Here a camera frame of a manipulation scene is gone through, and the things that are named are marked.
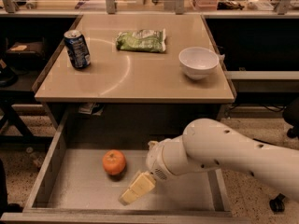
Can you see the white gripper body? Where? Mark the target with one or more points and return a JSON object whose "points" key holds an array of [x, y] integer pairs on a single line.
{"points": [[156, 160]]}

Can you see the orange fruit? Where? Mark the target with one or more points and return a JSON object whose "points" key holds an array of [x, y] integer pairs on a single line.
{"points": [[114, 162]]}

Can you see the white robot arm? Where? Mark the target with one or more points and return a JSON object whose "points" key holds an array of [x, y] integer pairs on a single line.
{"points": [[207, 144]]}

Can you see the open grey drawer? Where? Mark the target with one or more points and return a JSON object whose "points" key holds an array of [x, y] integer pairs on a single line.
{"points": [[72, 186]]}

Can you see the white bowl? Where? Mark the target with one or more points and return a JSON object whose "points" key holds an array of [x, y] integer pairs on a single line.
{"points": [[197, 63]]}

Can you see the green chip bag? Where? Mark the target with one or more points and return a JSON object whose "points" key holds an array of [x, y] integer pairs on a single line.
{"points": [[144, 40]]}

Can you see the black side table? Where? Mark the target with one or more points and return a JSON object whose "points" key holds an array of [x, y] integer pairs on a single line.
{"points": [[22, 62]]}

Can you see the blue soda can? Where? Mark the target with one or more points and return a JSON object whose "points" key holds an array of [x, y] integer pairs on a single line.
{"points": [[77, 49]]}

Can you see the black office chair base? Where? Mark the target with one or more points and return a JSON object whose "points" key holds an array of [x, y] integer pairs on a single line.
{"points": [[290, 163]]}

